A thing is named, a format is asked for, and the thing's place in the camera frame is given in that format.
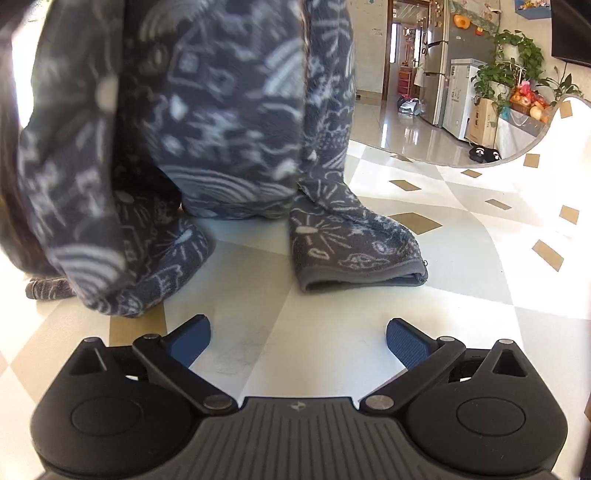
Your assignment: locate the dark-leaved potted plant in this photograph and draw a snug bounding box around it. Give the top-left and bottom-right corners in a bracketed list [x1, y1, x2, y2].
[540, 65, 583, 104]

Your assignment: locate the silver refrigerator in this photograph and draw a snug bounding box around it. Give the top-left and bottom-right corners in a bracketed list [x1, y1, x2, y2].
[418, 0, 458, 127]

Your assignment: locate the side table with marbled cloth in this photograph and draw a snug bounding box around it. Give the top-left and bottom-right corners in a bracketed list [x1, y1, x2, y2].
[496, 108, 555, 160]

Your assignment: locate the cardboard box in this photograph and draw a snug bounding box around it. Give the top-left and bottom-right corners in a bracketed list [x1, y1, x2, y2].
[465, 96, 504, 147]

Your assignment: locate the grey doodle-print fleece jacket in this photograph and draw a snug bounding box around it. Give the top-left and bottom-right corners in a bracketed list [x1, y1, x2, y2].
[0, 0, 429, 319]

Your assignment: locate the fruit basket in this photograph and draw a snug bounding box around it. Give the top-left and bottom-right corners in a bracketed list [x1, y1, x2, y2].
[508, 80, 555, 123]

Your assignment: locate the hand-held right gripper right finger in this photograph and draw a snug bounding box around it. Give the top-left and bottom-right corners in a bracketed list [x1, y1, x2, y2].
[360, 318, 529, 414]

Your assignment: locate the white chest freezer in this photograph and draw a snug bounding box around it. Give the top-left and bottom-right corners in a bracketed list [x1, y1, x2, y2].
[443, 58, 488, 141]

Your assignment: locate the trailing green potted plant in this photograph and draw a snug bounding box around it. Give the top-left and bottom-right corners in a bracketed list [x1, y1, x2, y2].
[471, 30, 546, 116]

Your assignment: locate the black wall television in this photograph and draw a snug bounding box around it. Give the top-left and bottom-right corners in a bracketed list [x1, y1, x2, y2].
[550, 0, 591, 65]

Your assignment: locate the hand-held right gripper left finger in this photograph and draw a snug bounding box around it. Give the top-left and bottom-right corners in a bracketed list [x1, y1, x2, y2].
[66, 315, 237, 414]

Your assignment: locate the plastic bag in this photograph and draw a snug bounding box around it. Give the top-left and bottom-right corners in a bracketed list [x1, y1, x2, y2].
[397, 96, 423, 118]

